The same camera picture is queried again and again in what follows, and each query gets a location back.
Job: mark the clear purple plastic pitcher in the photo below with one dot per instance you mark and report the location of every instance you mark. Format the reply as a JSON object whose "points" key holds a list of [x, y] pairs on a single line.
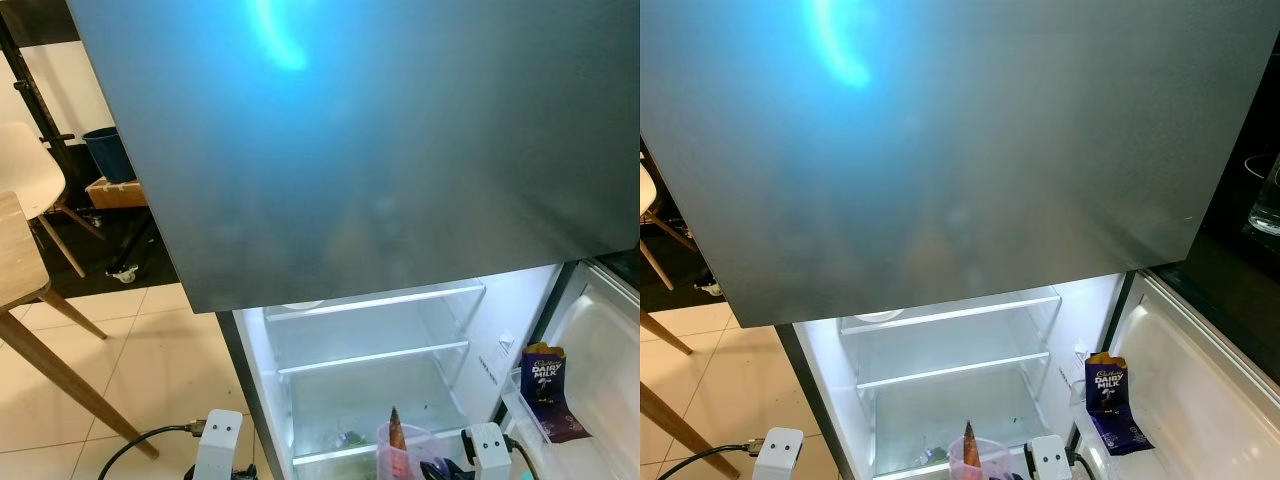
{"points": [[415, 455], [990, 465]]}

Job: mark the brown cone snack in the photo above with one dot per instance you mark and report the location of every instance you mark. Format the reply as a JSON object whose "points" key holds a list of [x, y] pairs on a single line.
{"points": [[397, 432], [971, 446]]}

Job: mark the glass fridge shelf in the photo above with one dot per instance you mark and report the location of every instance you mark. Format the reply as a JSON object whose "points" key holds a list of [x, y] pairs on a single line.
{"points": [[950, 368], [375, 356], [950, 310], [375, 299]]}

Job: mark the white-lined fridge door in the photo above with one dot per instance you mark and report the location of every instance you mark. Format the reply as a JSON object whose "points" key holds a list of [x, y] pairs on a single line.
{"points": [[1200, 400], [600, 360]]}

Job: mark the leafy greens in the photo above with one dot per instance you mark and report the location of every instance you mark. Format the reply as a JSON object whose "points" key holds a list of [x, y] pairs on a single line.
{"points": [[350, 438]]}

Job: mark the Cadbury Dairy Milk bag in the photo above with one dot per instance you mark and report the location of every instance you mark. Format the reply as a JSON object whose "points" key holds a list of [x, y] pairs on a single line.
{"points": [[548, 390], [1112, 400]]}

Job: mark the glass crisper cover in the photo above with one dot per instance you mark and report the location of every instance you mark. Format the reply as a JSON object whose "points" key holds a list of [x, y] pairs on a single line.
{"points": [[330, 452], [900, 468]]}

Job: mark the white dish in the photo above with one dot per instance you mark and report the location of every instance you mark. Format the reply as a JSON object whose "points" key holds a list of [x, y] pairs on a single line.
{"points": [[880, 316], [303, 305]]}

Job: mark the light wooden table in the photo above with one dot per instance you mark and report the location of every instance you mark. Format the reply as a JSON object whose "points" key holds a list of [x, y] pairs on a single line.
{"points": [[15, 250], [688, 432]]}

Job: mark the white shell chair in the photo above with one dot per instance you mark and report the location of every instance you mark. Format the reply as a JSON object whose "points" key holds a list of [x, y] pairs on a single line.
{"points": [[30, 170], [646, 190]]}

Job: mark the clear glass jug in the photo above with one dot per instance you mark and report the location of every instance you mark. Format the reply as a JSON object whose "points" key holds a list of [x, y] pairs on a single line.
{"points": [[1265, 200]]}

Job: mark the brown cardboard box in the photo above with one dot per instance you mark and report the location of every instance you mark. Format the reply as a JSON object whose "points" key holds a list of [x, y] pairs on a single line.
{"points": [[118, 192]]}

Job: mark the blue plastic bucket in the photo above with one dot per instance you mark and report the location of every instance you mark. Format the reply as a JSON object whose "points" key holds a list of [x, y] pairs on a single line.
{"points": [[110, 155]]}

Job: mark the black squat rack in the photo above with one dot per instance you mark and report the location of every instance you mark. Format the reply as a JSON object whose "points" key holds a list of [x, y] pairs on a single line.
{"points": [[30, 100]]}

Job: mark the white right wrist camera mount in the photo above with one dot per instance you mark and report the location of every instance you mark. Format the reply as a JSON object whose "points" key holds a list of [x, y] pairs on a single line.
{"points": [[1052, 458], [492, 447]]}

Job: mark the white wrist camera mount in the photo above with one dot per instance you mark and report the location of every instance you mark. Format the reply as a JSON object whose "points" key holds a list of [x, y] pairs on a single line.
{"points": [[1052, 458], [778, 458], [218, 445], [492, 447]]}

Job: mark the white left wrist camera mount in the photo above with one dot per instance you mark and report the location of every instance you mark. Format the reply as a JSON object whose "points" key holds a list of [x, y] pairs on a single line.
{"points": [[218, 445], [778, 458]]}

